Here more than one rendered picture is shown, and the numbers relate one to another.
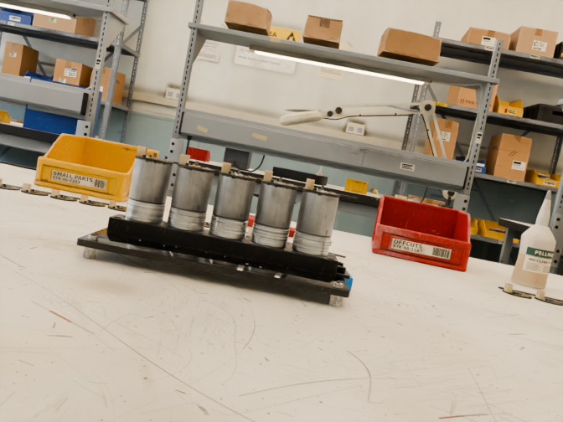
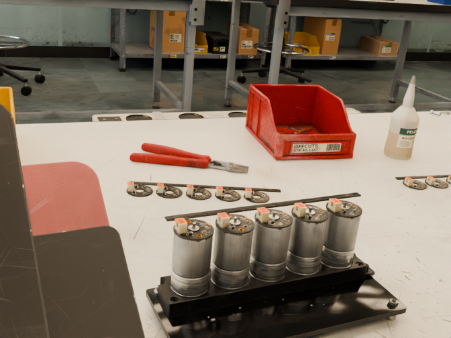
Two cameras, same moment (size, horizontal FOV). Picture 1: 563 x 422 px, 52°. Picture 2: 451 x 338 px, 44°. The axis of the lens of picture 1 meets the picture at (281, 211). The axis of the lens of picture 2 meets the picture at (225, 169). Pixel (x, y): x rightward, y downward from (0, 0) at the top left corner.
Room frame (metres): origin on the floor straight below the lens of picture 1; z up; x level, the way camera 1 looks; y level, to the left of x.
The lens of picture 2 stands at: (0.10, 0.20, 0.98)
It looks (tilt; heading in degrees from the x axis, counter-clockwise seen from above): 22 degrees down; 334
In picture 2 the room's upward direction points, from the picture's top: 5 degrees clockwise
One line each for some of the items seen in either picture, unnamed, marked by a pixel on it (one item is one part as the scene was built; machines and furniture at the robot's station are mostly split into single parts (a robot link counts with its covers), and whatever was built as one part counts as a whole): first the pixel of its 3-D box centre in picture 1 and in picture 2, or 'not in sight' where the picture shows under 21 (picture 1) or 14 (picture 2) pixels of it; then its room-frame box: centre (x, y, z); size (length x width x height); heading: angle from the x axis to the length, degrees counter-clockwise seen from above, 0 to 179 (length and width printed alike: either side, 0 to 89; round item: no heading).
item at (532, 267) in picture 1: (538, 238); (405, 116); (0.60, -0.26, 0.80); 0.03 x 0.03 x 0.10
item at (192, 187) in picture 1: (189, 203); (231, 256); (0.38, 0.06, 0.79); 0.02 x 0.02 x 0.05
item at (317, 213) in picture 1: (314, 228); (338, 239); (0.38, -0.02, 0.79); 0.02 x 0.02 x 0.05
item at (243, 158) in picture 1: (237, 158); not in sight; (2.79, 0.25, 0.80); 0.15 x 0.12 x 0.10; 178
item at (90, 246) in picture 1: (219, 263); (276, 305); (0.36, 0.03, 0.76); 0.16 x 0.07 x 0.01; 90
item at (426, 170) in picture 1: (321, 151); not in sight; (2.62, -0.12, 0.90); 1.30 x 0.06 x 0.12; 87
